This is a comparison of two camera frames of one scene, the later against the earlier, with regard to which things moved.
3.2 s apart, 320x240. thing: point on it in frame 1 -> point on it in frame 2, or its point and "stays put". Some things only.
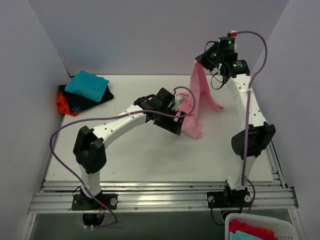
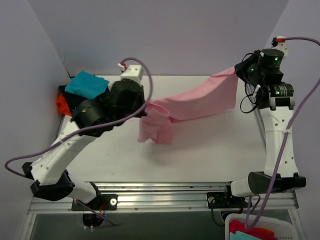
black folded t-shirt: [75, 103] stays put
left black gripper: [167, 122] -> [139, 100]
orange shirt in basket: [267, 230] stays put
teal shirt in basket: [241, 235] stays put
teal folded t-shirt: [88, 85] stays put
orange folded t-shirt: [63, 107] stays put
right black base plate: [229, 199] stays put
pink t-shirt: [199, 82] -> [217, 94]
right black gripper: [203, 60] -> [241, 69]
